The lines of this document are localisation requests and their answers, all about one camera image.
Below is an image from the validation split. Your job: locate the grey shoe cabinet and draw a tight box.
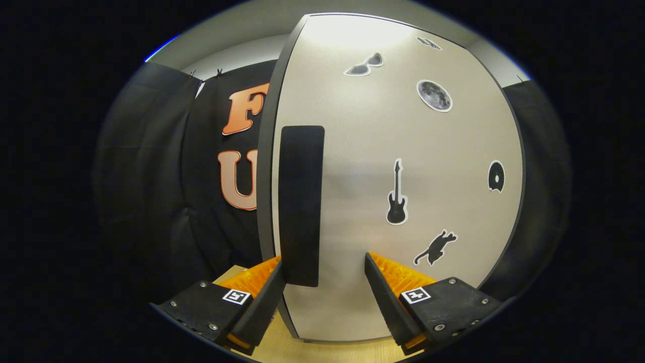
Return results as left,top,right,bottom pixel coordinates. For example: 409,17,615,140
256,13,529,343

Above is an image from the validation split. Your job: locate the ceiling light strip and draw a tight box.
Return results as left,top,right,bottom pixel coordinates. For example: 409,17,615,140
145,34,181,63

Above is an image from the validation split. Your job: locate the black door handle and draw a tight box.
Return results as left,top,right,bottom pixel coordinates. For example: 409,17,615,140
278,125,326,288

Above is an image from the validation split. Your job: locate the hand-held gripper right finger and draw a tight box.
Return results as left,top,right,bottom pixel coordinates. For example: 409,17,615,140
364,251,503,356

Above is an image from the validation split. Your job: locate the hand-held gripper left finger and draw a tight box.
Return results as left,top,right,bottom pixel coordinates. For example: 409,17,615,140
150,255,288,356

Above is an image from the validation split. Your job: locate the black backdrop cloth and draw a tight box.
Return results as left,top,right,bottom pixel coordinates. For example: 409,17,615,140
93,60,572,308

